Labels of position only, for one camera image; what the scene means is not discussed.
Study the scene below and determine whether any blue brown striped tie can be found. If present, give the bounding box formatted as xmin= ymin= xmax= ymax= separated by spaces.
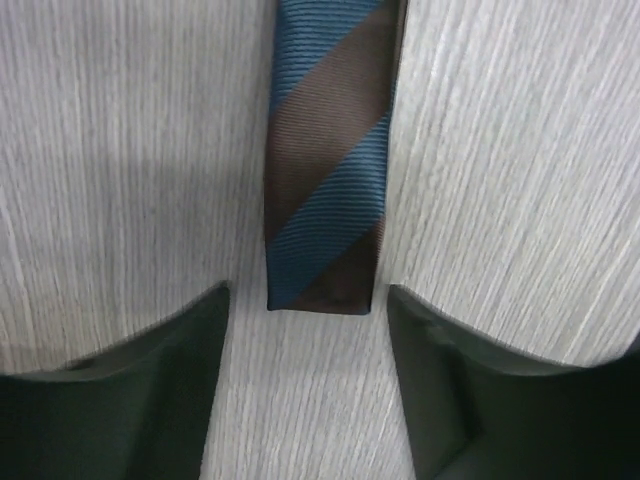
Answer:
xmin=264 ymin=1 xmax=406 ymax=315

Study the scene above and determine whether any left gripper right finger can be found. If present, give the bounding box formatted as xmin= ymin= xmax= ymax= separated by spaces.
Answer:
xmin=387 ymin=285 xmax=639 ymax=479

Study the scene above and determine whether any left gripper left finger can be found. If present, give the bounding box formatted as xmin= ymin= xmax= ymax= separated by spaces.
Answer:
xmin=1 ymin=284 xmax=230 ymax=479

